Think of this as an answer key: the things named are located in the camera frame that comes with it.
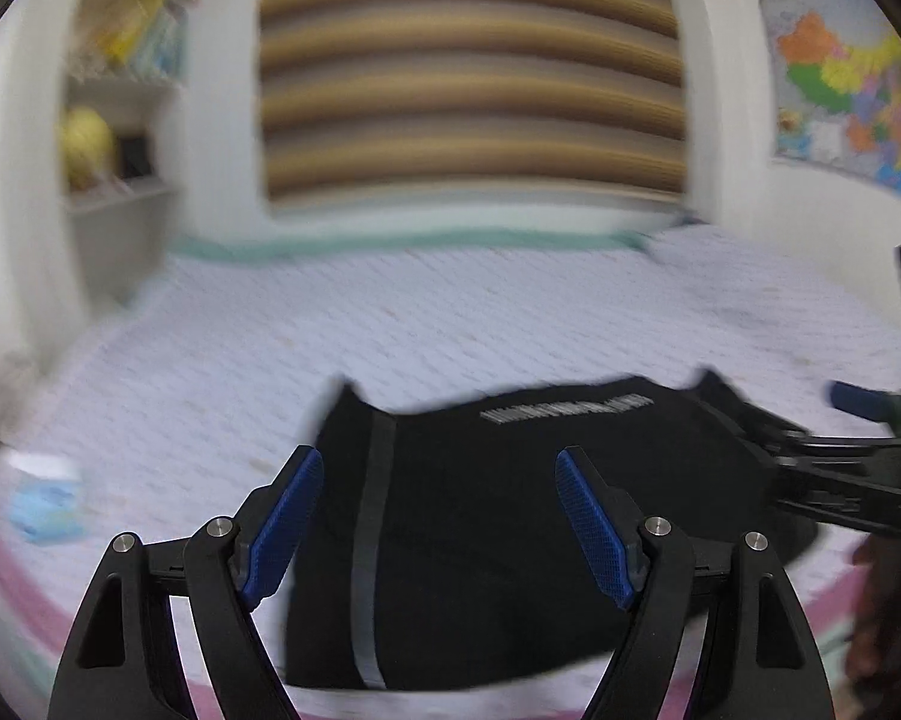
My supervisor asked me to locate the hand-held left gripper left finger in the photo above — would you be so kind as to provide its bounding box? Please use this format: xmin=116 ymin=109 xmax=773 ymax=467
xmin=46 ymin=446 xmax=325 ymax=720

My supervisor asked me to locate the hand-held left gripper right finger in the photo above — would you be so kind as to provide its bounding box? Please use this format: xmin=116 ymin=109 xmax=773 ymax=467
xmin=555 ymin=446 xmax=834 ymax=720

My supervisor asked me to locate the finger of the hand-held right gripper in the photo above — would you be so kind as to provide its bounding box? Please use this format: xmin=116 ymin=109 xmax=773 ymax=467
xmin=831 ymin=381 xmax=901 ymax=425
xmin=735 ymin=409 xmax=901 ymax=537

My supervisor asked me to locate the black shorts garment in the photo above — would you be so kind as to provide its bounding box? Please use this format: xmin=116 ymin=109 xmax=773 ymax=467
xmin=281 ymin=367 xmax=822 ymax=691

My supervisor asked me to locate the person's right hand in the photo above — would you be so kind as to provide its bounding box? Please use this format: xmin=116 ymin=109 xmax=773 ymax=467
xmin=848 ymin=536 xmax=901 ymax=683

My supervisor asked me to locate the bed with white sheet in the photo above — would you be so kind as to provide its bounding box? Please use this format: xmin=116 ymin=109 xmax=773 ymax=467
xmin=0 ymin=221 xmax=901 ymax=720

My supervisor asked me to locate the light blue tissue pack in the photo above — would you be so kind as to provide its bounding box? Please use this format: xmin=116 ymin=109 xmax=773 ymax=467
xmin=8 ymin=454 xmax=88 ymax=545

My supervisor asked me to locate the white bookshelf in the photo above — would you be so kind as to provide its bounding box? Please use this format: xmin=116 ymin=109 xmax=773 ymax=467
xmin=61 ymin=0 xmax=212 ymax=301

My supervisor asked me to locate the striped brown window blind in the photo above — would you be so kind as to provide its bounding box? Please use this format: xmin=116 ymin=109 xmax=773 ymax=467
xmin=259 ymin=0 xmax=687 ymax=222

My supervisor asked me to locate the row of colourful books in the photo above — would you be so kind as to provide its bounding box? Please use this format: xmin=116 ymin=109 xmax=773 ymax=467
xmin=83 ymin=0 xmax=212 ymax=80

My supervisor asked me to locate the colourful wall map poster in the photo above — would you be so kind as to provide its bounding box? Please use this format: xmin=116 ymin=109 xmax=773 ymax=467
xmin=756 ymin=0 xmax=901 ymax=211

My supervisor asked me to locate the dark picture frame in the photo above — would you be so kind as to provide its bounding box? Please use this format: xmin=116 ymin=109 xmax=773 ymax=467
xmin=116 ymin=133 xmax=155 ymax=181

